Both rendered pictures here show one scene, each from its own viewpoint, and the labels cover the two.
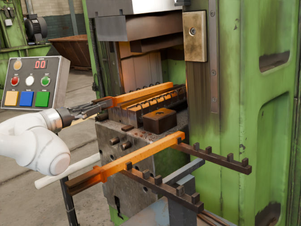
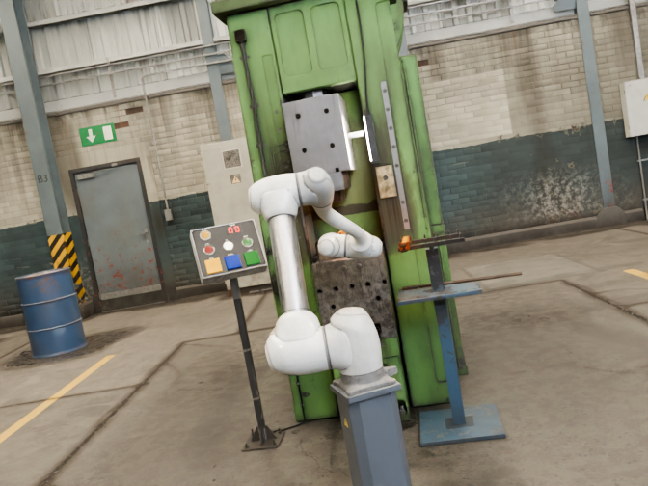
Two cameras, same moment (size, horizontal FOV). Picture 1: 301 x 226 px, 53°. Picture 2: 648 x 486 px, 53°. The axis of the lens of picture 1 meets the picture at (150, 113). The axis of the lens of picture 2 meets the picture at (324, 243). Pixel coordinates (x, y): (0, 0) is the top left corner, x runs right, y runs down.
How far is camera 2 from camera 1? 2.71 m
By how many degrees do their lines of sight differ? 41
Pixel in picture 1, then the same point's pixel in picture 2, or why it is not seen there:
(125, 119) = not seen: hidden behind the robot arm
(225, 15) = (405, 165)
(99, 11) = not seen: hidden behind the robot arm
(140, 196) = (372, 309)
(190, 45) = (385, 186)
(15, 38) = not seen: outside the picture
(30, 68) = (223, 234)
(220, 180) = (419, 279)
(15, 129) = (337, 237)
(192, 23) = (385, 172)
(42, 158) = (376, 242)
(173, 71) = (322, 229)
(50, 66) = (246, 229)
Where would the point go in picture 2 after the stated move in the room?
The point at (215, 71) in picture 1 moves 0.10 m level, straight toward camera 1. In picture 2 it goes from (404, 201) to (415, 200)
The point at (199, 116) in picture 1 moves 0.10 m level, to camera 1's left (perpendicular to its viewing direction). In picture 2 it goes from (394, 236) to (382, 240)
